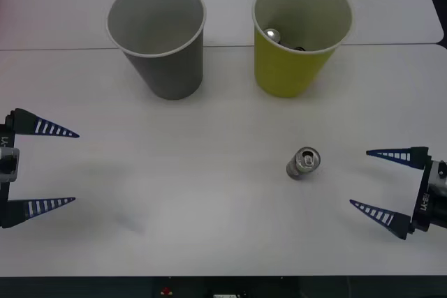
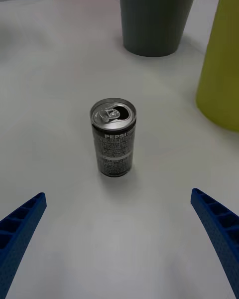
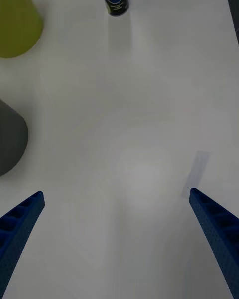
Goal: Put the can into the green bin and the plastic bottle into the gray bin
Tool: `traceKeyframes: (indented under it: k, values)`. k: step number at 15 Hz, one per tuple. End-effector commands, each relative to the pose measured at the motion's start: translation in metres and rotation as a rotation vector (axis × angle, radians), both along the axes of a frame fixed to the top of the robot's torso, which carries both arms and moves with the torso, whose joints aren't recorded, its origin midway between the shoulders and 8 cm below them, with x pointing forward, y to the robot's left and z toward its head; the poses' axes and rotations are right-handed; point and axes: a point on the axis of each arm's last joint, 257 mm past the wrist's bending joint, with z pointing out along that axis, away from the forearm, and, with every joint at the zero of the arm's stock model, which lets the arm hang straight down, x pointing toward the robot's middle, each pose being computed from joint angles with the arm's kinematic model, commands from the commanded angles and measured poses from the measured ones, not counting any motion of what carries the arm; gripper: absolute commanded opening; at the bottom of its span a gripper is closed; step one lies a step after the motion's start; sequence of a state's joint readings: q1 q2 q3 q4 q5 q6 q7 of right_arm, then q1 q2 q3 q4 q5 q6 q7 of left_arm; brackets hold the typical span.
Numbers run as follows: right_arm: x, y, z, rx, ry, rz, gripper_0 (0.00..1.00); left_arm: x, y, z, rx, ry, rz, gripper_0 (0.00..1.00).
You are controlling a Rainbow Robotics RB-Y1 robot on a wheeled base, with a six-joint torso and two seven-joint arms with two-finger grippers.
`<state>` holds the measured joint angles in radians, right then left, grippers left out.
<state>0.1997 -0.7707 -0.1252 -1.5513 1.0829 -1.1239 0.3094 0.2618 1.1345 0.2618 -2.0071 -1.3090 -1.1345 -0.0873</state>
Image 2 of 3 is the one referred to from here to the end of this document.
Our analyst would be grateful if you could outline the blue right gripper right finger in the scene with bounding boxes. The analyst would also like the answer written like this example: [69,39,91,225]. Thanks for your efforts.
[190,188,239,299]

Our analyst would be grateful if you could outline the grey plastic waste bin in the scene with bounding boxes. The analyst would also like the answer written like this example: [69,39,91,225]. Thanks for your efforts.
[118,0,200,58]

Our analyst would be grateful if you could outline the yellow-green plastic waste bin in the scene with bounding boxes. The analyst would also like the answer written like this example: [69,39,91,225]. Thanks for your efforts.
[195,0,239,133]

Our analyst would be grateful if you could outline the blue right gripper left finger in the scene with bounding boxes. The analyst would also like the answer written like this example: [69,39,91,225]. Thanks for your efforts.
[0,192,47,299]

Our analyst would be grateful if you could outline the black drink can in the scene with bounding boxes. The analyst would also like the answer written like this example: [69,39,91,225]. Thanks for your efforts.
[89,98,137,178]

